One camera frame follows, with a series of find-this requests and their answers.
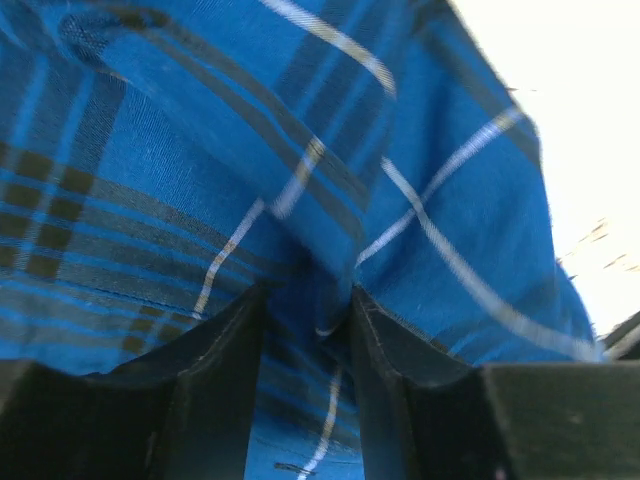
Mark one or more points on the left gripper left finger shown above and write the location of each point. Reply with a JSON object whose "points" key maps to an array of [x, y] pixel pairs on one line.
{"points": [[181, 411]]}

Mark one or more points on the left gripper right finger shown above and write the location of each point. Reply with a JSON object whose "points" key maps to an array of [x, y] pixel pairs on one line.
{"points": [[426, 415]]}

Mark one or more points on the blue plaid shirt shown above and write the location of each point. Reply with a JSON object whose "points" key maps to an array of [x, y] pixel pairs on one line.
{"points": [[158, 158]]}

